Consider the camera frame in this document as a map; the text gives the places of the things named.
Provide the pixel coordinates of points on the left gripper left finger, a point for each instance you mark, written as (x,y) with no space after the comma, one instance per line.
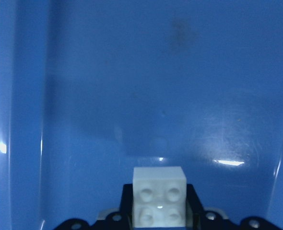
(126,204)

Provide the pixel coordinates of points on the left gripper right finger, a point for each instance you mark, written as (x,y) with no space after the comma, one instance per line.
(194,208)

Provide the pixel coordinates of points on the white studded block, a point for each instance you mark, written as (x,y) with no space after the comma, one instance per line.
(159,197)

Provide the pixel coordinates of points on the blue plastic tray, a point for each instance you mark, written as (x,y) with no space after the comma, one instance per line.
(90,89)

